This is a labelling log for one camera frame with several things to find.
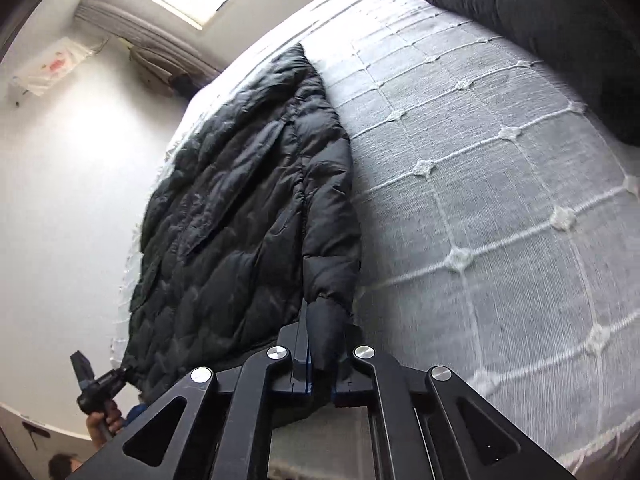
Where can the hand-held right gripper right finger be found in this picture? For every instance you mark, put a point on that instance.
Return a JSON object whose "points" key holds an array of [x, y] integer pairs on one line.
{"points": [[350, 375]]}

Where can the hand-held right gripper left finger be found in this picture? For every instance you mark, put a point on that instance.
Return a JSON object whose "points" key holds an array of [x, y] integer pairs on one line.
{"points": [[295, 357]]}

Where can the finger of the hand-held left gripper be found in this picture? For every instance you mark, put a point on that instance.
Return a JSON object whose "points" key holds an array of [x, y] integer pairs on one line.
{"points": [[112, 376]]}

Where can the black quilted puffer jacket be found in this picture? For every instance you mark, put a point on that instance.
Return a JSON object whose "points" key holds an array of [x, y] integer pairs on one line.
{"points": [[225, 210]]}

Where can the person's left hand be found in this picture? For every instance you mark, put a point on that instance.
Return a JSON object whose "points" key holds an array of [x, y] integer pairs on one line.
{"points": [[105, 422]]}

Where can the person's head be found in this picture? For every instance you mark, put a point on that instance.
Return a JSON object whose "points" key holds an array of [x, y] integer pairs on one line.
{"points": [[65, 467]]}

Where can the bed with grey cover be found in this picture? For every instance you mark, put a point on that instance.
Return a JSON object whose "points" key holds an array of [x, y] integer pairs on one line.
{"points": [[475, 185]]}

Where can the olive hanging garment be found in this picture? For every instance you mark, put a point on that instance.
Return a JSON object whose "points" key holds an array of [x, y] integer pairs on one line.
{"points": [[160, 72]]}

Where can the white paper with red print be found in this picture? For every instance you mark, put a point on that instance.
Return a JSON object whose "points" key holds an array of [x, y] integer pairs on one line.
{"points": [[50, 67]]}

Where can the grey patterned curtain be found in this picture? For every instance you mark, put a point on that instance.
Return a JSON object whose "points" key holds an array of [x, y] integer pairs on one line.
{"points": [[150, 35]]}

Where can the black garment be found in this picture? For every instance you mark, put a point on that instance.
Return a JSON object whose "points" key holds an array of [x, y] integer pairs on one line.
{"points": [[540, 20]]}

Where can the dark wall fixture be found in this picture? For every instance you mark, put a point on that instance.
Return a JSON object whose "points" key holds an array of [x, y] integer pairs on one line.
{"points": [[35, 435]]}

